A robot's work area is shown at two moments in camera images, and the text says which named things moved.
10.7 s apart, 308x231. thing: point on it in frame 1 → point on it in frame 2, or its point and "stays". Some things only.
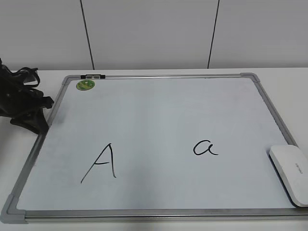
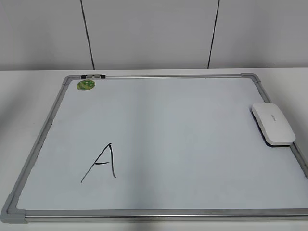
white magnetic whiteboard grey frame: (156, 147) stays
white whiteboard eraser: (290, 165) → (274, 127)
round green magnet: (85, 84) stays
